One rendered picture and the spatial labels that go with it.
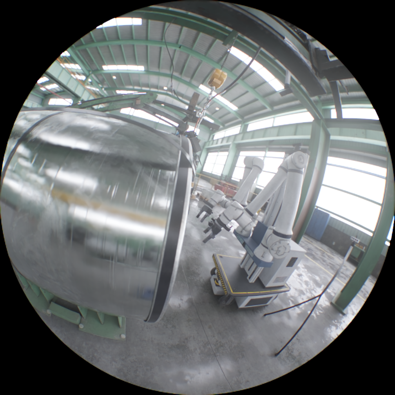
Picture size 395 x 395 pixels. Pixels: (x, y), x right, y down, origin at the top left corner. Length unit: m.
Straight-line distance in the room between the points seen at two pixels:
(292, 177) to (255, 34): 0.81
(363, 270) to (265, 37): 3.19
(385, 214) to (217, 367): 3.15
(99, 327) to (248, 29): 1.70
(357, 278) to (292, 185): 2.60
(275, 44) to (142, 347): 1.68
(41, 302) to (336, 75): 2.06
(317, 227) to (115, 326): 9.89
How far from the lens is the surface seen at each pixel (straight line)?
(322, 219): 9.84
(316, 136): 4.06
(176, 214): 0.36
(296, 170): 0.98
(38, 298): 1.50
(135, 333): 1.27
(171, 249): 0.36
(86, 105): 1.77
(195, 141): 1.04
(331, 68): 0.61
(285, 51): 0.56
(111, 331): 1.25
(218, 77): 1.38
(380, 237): 3.16
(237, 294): 1.38
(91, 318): 1.30
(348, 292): 3.27
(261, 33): 0.54
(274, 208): 1.55
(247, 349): 1.52
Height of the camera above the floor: 1.20
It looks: 10 degrees down
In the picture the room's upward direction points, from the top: 19 degrees clockwise
